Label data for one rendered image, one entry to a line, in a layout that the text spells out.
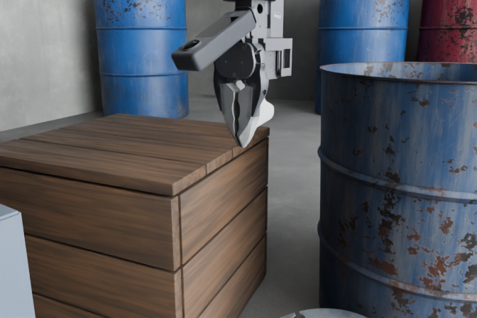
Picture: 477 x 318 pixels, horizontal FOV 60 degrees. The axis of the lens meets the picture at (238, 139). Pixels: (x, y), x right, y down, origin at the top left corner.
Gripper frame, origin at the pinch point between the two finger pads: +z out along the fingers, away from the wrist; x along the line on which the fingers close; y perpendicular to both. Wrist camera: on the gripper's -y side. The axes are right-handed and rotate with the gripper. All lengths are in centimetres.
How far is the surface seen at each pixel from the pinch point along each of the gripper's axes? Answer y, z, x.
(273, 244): 37, 40, 23
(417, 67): 54, -7, -3
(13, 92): 42, 18, 225
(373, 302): 17.3, 28.2, -14.1
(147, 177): -11.0, 4.5, 6.4
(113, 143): -4.7, 4.5, 26.7
